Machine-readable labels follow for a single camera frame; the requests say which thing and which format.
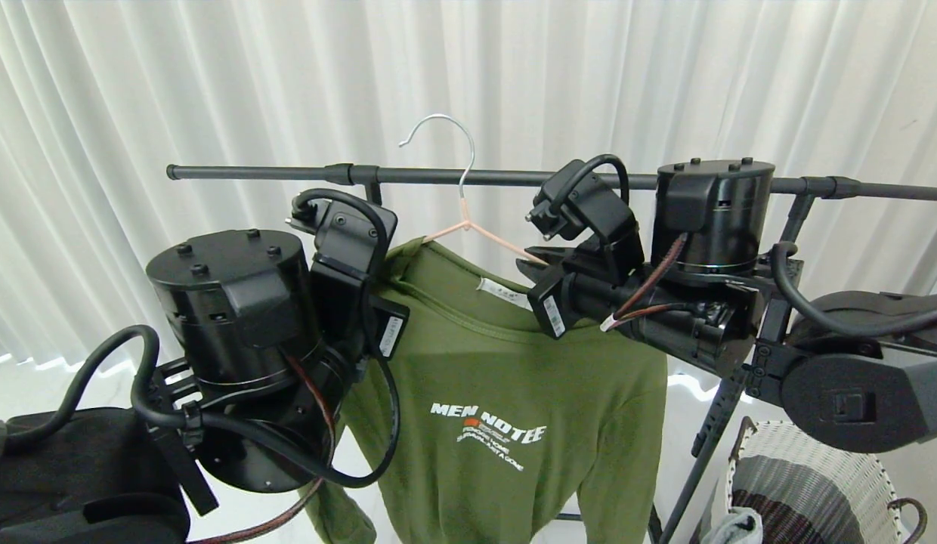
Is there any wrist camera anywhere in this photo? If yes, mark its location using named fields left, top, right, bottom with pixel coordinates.
left=286, top=189, right=399, bottom=304
left=525, top=159, right=645, bottom=267

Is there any white curtain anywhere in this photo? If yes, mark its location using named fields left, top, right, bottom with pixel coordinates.
left=0, top=0, right=937, bottom=428

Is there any green long-sleeved shirt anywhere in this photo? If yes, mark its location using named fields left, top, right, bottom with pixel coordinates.
left=302, top=236, right=670, bottom=544

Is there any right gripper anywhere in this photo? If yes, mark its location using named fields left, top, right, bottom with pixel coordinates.
left=516, top=246, right=765, bottom=376

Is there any black clothes rack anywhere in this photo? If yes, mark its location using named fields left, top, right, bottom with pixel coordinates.
left=166, top=162, right=937, bottom=544

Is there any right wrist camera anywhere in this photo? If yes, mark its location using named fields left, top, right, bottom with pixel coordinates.
left=525, top=159, right=645, bottom=267

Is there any pink clothes hanger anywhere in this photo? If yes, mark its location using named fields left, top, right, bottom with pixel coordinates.
left=399, top=113, right=549, bottom=267

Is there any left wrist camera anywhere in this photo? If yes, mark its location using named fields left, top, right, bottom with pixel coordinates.
left=286, top=189, right=399, bottom=304

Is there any white laundry basket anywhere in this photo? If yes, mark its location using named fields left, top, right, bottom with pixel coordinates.
left=714, top=416, right=930, bottom=544

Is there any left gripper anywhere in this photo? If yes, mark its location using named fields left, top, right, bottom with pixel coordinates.
left=321, top=295, right=410, bottom=382

